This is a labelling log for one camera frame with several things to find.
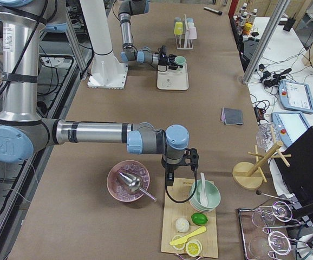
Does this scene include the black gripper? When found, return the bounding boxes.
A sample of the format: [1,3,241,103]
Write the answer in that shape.
[158,53,181,73]

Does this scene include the green cup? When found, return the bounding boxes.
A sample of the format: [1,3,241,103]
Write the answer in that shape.
[174,56,186,68]

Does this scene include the cream rabbit tray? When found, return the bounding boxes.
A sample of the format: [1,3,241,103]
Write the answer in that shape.
[156,63,189,90]

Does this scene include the yellow cup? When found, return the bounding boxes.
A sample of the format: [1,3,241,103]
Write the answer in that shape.
[173,21,184,36]

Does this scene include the pink cup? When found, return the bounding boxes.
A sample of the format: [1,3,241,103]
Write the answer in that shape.
[188,27,197,40]

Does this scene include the cream white cup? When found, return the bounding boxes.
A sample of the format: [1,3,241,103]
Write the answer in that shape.
[187,22,195,28]

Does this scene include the grey cup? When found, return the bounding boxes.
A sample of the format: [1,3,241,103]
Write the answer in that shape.
[174,17,182,23]

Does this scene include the light blue cup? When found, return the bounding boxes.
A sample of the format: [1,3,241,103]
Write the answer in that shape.
[186,17,193,23]

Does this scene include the clear glass cup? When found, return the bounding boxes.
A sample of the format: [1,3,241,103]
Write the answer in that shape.
[256,122,280,151]

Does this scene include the black tray with glasses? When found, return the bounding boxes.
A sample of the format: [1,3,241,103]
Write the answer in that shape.
[237,196,313,259]

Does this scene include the purple cloth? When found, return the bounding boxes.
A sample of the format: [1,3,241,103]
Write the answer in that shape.
[221,108,225,123]

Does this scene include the grey folded cloth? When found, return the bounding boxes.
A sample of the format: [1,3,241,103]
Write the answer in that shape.
[223,107,243,125]

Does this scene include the wooden cutting board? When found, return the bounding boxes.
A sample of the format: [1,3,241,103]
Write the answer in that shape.
[161,178,218,258]

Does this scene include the metal ice scoop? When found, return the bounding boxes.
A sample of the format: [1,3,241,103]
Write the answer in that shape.
[118,170,157,202]

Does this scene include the blue teach pendant far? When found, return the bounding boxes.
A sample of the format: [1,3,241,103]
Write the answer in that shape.
[278,79,313,114]

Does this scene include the blue teach pendant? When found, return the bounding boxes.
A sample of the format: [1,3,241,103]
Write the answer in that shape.
[278,79,313,114]
[271,112,310,147]

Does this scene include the blue teach pendant near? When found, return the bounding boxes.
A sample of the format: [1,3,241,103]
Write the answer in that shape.
[271,112,310,147]

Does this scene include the wooden mug tree stand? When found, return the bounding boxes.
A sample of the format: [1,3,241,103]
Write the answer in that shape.
[232,141,291,190]

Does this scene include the pink bowl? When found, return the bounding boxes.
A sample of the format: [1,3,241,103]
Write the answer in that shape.
[107,160,150,202]

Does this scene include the stacked green bowls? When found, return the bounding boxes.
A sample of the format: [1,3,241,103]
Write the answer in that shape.
[190,179,221,213]

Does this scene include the white ceramic spoon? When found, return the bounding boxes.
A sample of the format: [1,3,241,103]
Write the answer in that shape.
[200,172,208,207]

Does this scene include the green lime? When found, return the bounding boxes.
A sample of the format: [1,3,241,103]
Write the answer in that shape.
[191,212,208,226]

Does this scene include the black monitor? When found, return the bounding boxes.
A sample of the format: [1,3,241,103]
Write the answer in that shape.
[275,126,313,205]

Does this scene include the yellow plastic knife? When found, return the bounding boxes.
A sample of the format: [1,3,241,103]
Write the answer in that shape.
[169,226,207,245]

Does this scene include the lemon slice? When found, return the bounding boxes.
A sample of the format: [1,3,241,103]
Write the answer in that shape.
[185,239,203,257]
[171,235,186,251]

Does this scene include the white wire cup rack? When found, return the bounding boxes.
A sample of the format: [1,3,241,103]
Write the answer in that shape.
[174,28,194,50]

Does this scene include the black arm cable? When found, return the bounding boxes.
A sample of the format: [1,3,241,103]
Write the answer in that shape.
[121,43,141,55]
[161,129,199,203]

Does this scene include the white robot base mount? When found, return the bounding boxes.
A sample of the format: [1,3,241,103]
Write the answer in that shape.
[80,0,128,89]

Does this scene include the aluminium frame post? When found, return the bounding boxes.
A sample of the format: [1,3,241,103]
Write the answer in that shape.
[242,0,290,85]

